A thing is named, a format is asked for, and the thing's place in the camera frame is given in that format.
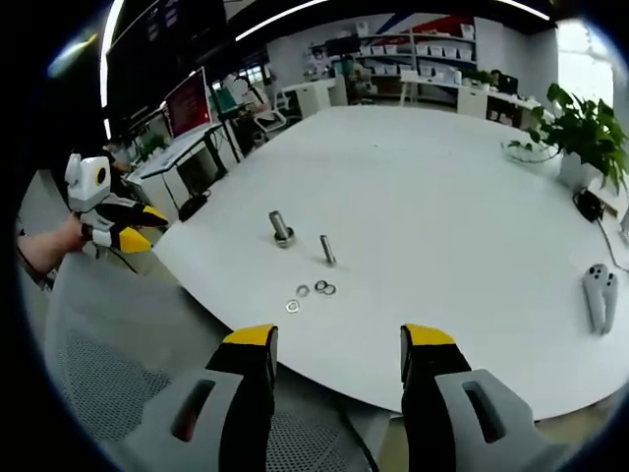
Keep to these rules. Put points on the white shelf unit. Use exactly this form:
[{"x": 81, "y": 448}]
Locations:
[{"x": 442, "y": 64}]

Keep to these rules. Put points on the red screen monitor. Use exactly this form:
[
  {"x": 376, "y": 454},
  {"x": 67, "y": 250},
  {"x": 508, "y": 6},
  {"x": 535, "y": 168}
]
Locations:
[{"x": 189, "y": 105}]

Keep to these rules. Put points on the black washer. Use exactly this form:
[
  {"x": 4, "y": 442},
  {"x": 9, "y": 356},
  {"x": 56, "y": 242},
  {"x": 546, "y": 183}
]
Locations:
[
  {"x": 284, "y": 246},
  {"x": 284, "y": 243}
]

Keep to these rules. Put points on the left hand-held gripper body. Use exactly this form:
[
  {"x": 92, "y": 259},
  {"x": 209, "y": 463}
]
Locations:
[{"x": 88, "y": 189}]

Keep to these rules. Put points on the curved ceiling light strip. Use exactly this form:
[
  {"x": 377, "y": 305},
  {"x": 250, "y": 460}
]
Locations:
[{"x": 103, "y": 74}]

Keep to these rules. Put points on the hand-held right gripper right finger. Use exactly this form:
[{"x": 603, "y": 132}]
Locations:
[{"x": 442, "y": 408}]

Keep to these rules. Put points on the white office chair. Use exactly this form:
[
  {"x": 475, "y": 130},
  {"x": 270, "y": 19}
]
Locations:
[{"x": 270, "y": 120}]

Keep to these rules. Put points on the clear glass dish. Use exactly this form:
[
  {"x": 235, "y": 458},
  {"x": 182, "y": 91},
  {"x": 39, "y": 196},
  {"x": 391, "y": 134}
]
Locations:
[{"x": 528, "y": 157}]

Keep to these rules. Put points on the white background desk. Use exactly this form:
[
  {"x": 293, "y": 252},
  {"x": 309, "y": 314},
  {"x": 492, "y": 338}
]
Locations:
[{"x": 472, "y": 100}]

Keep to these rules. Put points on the small potted plant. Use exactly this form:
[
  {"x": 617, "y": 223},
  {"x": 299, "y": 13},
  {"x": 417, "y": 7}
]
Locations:
[{"x": 481, "y": 77}]

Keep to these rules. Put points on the black oval device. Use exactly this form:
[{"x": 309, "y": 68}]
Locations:
[{"x": 191, "y": 209}]

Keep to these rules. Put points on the black power adapter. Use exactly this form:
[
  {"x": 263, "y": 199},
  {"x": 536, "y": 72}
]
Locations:
[{"x": 588, "y": 204}]

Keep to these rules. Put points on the teal bag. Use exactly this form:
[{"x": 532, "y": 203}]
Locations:
[{"x": 225, "y": 102}]

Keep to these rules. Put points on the row of white storage bins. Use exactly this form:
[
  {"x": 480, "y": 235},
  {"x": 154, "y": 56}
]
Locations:
[{"x": 437, "y": 50}]

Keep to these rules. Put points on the long ceiling light strip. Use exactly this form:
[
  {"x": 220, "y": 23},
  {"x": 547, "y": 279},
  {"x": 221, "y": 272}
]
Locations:
[{"x": 255, "y": 29}]

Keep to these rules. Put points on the small steel washer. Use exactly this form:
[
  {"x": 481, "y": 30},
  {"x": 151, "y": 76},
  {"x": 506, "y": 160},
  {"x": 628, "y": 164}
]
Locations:
[
  {"x": 288, "y": 306},
  {"x": 335, "y": 290},
  {"x": 316, "y": 285},
  {"x": 297, "y": 290}
]

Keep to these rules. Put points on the white plant pot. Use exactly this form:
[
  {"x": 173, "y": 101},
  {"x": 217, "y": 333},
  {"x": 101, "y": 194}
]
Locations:
[{"x": 577, "y": 172}]

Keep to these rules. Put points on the thin threaded steel stud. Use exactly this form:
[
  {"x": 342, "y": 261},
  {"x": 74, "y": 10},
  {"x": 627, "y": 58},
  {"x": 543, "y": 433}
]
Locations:
[{"x": 325, "y": 248}]

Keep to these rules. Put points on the white low cabinet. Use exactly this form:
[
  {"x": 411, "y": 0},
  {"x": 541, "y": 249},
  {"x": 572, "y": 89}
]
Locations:
[{"x": 314, "y": 96}]

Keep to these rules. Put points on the white handheld controller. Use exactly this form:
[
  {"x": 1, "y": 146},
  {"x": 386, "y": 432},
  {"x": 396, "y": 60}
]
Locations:
[{"x": 594, "y": 295}]

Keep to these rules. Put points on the bright window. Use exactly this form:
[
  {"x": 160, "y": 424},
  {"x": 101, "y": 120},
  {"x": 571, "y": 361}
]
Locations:
[{"x": 585, "y": 59}]

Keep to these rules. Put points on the grey mesh office chair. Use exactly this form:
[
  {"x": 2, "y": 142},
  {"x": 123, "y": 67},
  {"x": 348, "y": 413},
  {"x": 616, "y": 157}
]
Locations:
[{"x": 108, "y": 373}]

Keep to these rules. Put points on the person's left hand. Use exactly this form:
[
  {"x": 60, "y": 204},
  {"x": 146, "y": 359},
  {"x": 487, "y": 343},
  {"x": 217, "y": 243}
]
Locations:
[{"x": 69, "y": 238}]

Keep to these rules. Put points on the thick threaded steel stud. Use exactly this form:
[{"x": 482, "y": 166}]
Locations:
[{"x": 279, "y": 223}]

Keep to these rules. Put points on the large green leafy plant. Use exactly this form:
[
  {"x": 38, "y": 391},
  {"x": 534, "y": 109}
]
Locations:
[{"x": 585, "y": 128}]

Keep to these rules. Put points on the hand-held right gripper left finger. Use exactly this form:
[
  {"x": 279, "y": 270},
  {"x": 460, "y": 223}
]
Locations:
[{"x": 231, "y": 403}]

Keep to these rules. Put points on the white side desk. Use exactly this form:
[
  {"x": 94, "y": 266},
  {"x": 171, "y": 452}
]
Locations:
[{"x": 167, "y": 157}]

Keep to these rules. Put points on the small leafy desk plant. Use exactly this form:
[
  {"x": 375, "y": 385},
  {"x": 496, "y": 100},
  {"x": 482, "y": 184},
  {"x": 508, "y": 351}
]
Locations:
[{"x": 152, "y": 143}]

